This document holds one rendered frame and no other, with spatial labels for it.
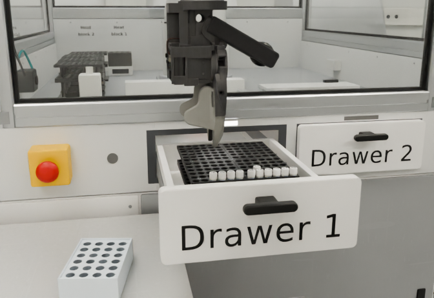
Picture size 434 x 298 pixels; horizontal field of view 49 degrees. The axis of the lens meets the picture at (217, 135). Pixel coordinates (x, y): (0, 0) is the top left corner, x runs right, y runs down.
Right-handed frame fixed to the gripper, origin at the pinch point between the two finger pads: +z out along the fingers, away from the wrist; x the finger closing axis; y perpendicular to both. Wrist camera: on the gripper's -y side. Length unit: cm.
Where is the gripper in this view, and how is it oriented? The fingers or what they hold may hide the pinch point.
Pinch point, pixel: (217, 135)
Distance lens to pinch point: 74.1
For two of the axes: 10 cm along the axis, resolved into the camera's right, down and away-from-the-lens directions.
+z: 0.0, 9.7, 2.5
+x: 1.9, 2.5, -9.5
